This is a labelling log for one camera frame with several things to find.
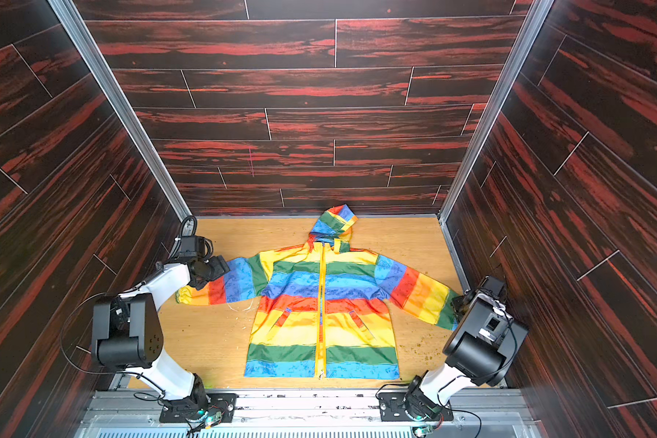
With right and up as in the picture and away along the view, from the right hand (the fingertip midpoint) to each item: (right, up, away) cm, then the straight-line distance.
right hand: (464, 314), depth 92 cm
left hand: (-85, +15, +5) cm, 87 cm away
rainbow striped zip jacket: (-48, +1, 0) cm, 48 cm away
